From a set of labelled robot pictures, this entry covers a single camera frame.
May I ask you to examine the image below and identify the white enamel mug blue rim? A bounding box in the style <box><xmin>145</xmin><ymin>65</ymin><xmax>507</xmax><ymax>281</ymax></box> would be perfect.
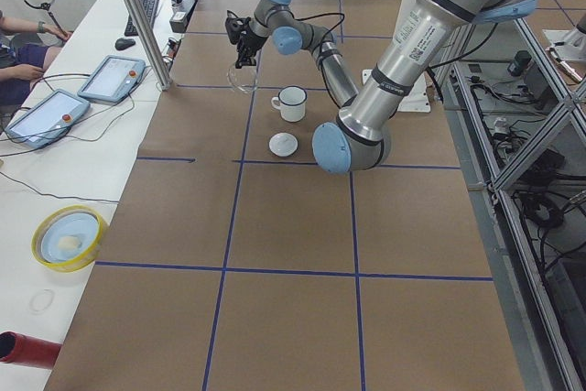
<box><xmin>271</xmin><ymin>86</ymin><xmax>308</xmax><ymax>123</ymax></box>

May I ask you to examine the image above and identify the red cylinder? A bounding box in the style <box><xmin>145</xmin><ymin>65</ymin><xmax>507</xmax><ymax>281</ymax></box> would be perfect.
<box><xmin>1</xmin><ymin>331</ymin><xmax>62</xmax><ymax>369</ymax></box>

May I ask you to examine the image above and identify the aluminium frame post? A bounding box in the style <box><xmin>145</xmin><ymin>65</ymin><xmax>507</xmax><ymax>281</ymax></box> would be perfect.
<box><xmin>124</xmin><ymin>0</ymin><xmax>171</xmax><ymax>91</ymax></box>

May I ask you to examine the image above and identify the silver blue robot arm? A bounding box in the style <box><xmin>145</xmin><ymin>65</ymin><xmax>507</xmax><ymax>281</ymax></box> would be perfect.
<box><xmin>225</xmin><ymin>0</ymin><xmax>537</xmax><ymax>174</ymax></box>

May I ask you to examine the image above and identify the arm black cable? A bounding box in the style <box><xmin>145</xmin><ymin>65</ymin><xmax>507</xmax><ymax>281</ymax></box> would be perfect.
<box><xmin>292</xmin><ymin>13</ymin><xmax>345</xmax><ymax>44</ymax></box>

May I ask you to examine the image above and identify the black computer mouse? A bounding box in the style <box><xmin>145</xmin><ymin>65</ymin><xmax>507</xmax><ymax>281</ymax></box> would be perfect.
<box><xmin>114</xmin><ymin>38</ymin><xmax>136</xmax><ymax>51</ymax></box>

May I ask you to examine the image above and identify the clear glass funnel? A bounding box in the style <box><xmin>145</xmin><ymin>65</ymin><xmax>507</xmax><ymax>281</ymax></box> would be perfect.
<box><xmin>226</xmin><ymin>63</ymin><xmax>257</xmax><ymax>94</ymax></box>

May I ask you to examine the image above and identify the near blue teach pendant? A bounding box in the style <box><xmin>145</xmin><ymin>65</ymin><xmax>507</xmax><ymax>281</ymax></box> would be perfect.
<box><xmin>5</xmin><ymin>89</ymin><xmax>90</xmax><ymax>148</ymax></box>

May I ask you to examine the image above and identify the blue teach pendant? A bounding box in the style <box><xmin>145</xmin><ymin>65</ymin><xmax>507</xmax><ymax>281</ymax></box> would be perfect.
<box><xmin>5</xmin><ymin>89</ymin><xmax>90</xmax><ymax>148</ymax></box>
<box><xmin>77</xmin><ymin>55</ymin><xmax>146</xmax><ymax>103</ymax></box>

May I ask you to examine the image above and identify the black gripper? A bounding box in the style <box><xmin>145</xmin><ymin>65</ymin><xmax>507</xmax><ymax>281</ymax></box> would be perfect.
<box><xmin>234</xmin><ymin>30</ymin><xmax>266</xmax><ymax>69</ymax></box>

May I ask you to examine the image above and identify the black keyboard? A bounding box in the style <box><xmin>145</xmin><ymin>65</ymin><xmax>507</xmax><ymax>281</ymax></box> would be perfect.
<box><xmin>124</xmin><ymin>0</ymin><xmax>159</xmax><ymax>37</ymax></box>

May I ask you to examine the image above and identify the yellow tape roll with bowl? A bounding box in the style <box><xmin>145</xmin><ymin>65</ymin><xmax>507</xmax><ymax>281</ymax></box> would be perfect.
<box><xmin>31</xmin><ymin>205</ymin><xmax>109</xmax><ymax>273</ymax></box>

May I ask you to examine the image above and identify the aluminium side frame rail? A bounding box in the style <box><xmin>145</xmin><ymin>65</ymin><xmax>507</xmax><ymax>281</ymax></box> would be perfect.
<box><xmin>436</xmin><ymin>20</ymin><xmax>585</xmax><ymax>390</ymax></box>

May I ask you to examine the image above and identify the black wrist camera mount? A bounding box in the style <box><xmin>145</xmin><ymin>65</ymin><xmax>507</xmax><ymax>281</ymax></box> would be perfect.
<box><xmin>224</xmin><ymin>10</ymin><xmax>251</xmax><ymax>46</ymax></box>

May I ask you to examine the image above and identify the far blue teach pendant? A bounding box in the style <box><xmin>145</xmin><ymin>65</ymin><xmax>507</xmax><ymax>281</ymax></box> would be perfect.
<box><xmin>77</xmin><ymin>55</ymin><xmax>146</xmax><ymax>103</ymax></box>

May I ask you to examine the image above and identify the seated person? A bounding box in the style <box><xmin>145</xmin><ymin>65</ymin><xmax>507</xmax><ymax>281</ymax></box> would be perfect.
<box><xmin>1</xmin><ymin>13</ymin><xmax>72</xmax><ymax>106</ymax></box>

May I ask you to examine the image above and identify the white round mug lid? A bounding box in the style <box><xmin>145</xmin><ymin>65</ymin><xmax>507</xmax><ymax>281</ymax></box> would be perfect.
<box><xmin>268</xmin><ymin>132</ymin><xmax>298</xmax><ymax>157</ymax></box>

